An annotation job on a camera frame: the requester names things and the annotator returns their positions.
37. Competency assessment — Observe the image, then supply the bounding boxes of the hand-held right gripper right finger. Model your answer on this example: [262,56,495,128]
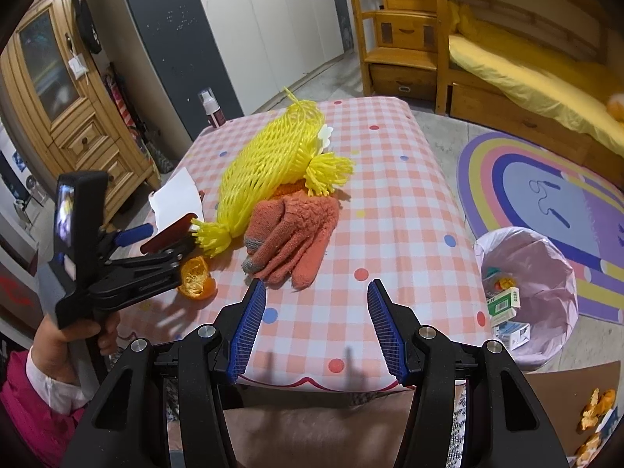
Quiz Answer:
[367,279,571,468]

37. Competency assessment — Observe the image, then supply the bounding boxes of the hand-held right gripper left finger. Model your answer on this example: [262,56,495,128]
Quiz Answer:
[73,279,268,468]

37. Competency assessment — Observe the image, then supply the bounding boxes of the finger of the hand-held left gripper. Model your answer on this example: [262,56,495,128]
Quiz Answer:
[88,236,196,310]
[97,223,156,254]

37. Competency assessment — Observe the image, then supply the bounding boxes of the green carton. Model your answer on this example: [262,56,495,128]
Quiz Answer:
[486,289,521,325]

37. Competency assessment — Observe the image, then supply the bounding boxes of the white blue milk carton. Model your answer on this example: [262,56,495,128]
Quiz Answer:
[491,321,532,352]

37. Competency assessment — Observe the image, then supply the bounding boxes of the trash bin with pink bag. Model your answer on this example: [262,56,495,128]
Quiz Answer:
[474,227,579,371]

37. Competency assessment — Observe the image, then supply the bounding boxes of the person's left forearm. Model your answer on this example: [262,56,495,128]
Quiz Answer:
[0,346,93,468]

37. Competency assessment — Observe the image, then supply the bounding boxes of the person's left hand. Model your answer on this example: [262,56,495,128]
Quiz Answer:
[29,309,122,385]

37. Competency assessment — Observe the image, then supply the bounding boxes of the orange peel half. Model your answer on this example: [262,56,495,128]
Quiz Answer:
[176,255,218,300]

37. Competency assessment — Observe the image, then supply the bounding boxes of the wooden cabinet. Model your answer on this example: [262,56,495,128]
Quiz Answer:
[0,0,161,215]

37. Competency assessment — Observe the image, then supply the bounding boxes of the orange knit glove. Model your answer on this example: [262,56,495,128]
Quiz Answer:
[241,199,293,278]
[263,194,340,289]

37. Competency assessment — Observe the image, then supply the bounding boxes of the dark box red print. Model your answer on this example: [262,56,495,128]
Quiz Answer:
[0,248,47,332]

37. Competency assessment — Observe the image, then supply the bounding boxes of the person's houndstooth trouser leg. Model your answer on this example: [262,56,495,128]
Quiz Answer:
[451,383,470,468]

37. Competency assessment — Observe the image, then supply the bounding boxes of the pink checkered tablecloth table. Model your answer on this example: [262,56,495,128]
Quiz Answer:
[117,97,493,393]

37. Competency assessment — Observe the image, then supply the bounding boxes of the yellow foam fruit net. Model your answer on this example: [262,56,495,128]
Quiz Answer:
[190,87,356,257]

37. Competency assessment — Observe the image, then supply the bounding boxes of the white spray bottle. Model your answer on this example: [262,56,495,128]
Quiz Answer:
[197,88,226,130]

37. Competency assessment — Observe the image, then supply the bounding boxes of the brown cardboard sheet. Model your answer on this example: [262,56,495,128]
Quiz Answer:
[524,363,617,468]

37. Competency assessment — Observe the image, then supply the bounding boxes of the black hanging bag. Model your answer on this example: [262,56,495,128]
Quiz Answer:
[68,0,103,54]

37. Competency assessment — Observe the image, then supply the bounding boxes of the rainbow rug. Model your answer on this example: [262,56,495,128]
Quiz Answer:
[456,129,624,325]

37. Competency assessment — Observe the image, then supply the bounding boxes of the orange peel piece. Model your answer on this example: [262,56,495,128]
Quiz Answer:
[574,431,604,459]
[578,387,616,434]

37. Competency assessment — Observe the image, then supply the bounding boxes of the grey white wardrobe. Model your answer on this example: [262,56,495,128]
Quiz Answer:
[114,0,354,144]

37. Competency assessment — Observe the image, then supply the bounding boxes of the wooden bunk bed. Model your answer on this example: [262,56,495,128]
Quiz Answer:
[436,0,624,167]

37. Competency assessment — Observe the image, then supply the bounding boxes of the yellow bed sheet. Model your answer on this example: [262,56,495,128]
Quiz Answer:
[447,2,624,130]

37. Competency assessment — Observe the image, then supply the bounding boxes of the wooden stair drawers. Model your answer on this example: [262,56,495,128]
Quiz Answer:
[345,0,449,101]

